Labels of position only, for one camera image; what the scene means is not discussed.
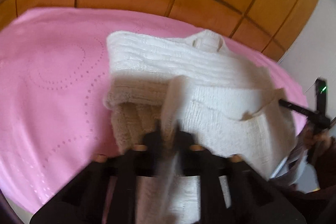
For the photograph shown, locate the person's right hand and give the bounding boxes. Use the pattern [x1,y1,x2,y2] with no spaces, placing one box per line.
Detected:
[302,122,332,164]

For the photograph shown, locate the white knitted sweater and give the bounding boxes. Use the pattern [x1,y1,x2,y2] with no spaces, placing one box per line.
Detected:
[105,30,296,223]

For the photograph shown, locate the pink bed blanket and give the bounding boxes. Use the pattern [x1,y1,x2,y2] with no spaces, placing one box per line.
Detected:
[1,8,307,215]

